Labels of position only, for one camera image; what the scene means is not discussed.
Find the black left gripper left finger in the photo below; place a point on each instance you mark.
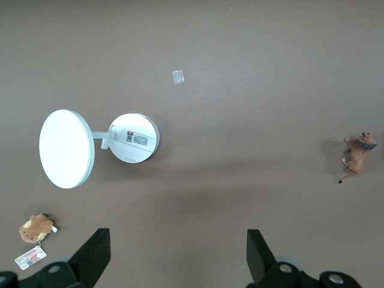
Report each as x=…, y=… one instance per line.
x=93, y=255

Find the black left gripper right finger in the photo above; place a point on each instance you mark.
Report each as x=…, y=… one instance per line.
x=258, y=255

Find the brown lion figurine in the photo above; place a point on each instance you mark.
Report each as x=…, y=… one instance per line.
x=357, y=156

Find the white round desk lamp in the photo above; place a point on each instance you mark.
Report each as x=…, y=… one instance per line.
x=66, y=150

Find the small clear tape piece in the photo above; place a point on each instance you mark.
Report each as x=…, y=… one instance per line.
x=178, y=76

